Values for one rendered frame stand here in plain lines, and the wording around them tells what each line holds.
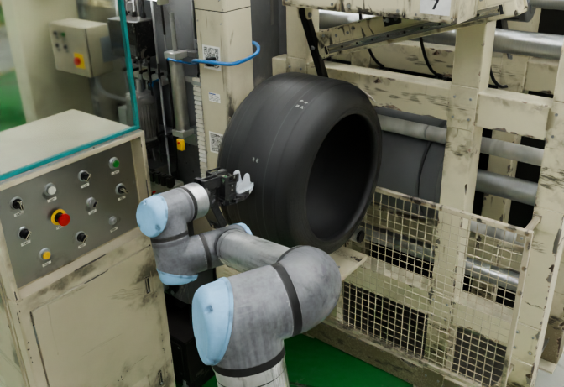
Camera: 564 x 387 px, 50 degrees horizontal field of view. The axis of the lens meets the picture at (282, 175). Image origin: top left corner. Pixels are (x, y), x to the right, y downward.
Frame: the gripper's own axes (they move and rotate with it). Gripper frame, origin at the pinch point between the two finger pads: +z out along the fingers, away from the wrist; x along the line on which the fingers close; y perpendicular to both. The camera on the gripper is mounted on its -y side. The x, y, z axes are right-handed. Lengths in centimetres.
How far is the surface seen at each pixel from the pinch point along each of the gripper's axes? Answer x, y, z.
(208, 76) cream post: 34.1, 23.5, 18.5
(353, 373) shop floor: 5, -114, 85
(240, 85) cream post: 25.6, 21.4, 24.5
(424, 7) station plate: -26, 50, 41
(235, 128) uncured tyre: 10.8, 13.7, 5.7
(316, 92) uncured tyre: -6.6, 25.0, 20.4
